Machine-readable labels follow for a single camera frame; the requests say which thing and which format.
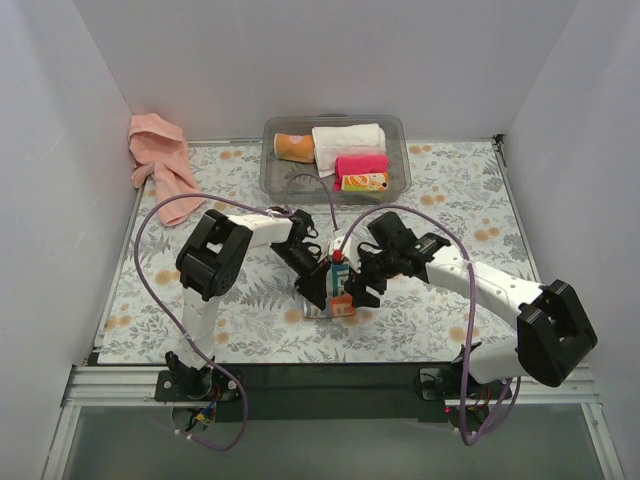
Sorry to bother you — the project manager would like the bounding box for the rabbit print towel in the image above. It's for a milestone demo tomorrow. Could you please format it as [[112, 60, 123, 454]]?
[[302, 264, 356, 319]]

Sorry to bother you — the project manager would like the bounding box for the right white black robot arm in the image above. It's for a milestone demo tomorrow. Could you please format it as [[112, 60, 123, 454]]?
[[332, 212, 598, 398]]

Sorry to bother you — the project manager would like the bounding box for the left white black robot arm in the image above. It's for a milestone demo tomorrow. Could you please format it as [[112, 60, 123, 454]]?
[[165, 208, 329, 400]]

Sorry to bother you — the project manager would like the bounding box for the floral table mat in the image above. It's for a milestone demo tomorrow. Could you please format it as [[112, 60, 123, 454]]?
[[96, 141, 537, 364]]

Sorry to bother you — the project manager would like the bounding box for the orange print rolled towel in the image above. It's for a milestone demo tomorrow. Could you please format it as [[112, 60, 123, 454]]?
[[334, 172, 389, 192]]

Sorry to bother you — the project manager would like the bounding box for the hot pink rolled towel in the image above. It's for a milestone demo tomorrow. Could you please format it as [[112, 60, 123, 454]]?
[[335, 155, 389, 180]]

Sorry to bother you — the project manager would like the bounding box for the clear plastic bin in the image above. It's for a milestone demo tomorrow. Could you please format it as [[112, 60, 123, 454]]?
[[260, 115, 411, 205]]

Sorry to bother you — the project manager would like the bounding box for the white rolled towel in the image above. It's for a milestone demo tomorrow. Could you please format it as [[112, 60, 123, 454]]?
[[311, 123, 386, 178]]

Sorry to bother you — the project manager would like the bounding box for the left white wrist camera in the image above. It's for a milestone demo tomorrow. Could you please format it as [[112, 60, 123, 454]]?
[[325, 230, 345, 265]]

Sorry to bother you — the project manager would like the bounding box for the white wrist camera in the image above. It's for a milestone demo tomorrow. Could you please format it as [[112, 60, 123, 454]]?
[[325, 230, 345, 265], [338, 238, 360, 271]]

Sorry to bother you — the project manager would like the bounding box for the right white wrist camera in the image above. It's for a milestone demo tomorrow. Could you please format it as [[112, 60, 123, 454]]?
[[338, 238, 360, 271]]

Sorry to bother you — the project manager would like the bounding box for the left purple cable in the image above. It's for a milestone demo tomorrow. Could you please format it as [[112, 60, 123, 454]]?
[[132, 173, 344, 451]]

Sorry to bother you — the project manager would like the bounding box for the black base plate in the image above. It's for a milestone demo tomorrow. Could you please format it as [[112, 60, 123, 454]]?
[[154, 362, 462, 423]]

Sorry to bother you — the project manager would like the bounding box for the aluminium frame rail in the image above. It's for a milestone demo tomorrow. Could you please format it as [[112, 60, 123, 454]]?
[[63, 365, 601, 406]]

